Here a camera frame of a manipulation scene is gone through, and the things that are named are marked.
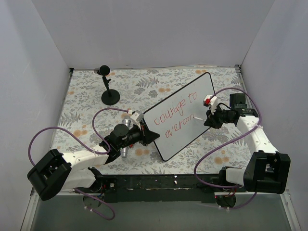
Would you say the white whiteboard black frame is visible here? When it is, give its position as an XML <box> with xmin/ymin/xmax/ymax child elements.
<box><xmin>143</xmin><ymin>72</ymin><xmax>215</xmax><ymax>161</ymax></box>

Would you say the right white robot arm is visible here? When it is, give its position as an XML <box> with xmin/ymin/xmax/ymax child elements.
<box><xmin>204</xmin><ymin>93</ymin><xmax>291</xmax><ymax>194</ymax></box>

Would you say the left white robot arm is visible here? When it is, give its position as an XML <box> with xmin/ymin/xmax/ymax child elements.
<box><xmin>27</xmin><ymin>123</ymin><xmax>160</xmax><ymax>201</ymax></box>

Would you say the silver microphone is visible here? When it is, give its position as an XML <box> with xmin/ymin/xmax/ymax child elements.
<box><xmin>121</xmin><ymin>115</ymin><xmax>131</xmax><ymax>158</ymax></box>

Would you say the black microphone stand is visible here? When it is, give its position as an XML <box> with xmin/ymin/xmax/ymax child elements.
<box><xmin>101</xmin><ymin>76</ymin><xmax>120</xmax><ymax>105</ymax></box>

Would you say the floral table mat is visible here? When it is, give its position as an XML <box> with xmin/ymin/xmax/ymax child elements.
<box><xmin>51</xmin><ymin>68</ymin><xmax>250</xmax><ymax>175</ymax></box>

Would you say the black base bar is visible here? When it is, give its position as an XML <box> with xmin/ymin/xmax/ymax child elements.
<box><xmin>96</xmin><ymin>174</ymin><xmax>247</xmax><ymax>204</ymax></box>

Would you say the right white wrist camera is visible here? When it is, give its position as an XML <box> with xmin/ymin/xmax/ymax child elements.
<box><xmin>203</xmin><ymin>95</ymin><xmax>218</xmax><ymax>114</ymax></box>

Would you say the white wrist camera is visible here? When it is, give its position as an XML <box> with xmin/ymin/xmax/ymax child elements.
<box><xmin>203</xmin><ymin>95</ymin><xmax>218</xmax><ymax>114</ymax></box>
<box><xmin>130</xmin><ymin>110</ymin><xmax>144</xmax><ymax>126</ymax></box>

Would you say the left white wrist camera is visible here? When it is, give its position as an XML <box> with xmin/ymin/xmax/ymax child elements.
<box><xmin>130</xmin><ymin>110</ymin><xmax>144</xmax><ymax>126</ymax></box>

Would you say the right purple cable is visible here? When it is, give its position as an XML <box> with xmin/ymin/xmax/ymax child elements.
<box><xmin>193</xmin><ymin>87</ymin><xmax>262</xmax><ymax>210</ymax></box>

